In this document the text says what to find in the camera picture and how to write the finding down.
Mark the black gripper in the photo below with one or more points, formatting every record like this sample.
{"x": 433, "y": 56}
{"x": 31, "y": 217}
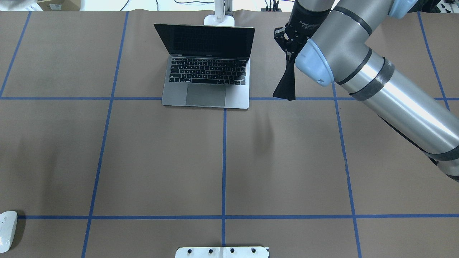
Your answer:
{"x": 307, "y": 20}

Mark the silver laptop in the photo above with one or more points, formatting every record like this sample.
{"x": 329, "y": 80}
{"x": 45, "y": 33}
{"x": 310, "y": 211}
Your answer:
{"x": 208, "y": 66}

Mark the white computer mouse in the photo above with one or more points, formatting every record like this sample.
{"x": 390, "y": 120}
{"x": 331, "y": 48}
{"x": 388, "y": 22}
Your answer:
{"x": 8, "y": 222}

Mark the black mouse pad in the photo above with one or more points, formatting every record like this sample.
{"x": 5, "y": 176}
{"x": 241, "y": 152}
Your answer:
{"x": 286, "y": 86}

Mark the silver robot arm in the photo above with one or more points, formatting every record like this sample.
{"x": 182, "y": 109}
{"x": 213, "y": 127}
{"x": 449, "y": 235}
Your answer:
{"x": 328, "y": 44}

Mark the cardboard box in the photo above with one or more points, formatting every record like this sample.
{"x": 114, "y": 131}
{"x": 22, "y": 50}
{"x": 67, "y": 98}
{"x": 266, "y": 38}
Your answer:
{"x": 59, "y": 5}

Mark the white camera pole base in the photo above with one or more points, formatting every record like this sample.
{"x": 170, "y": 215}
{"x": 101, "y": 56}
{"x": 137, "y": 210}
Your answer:
{"x": 223, "y": 252}

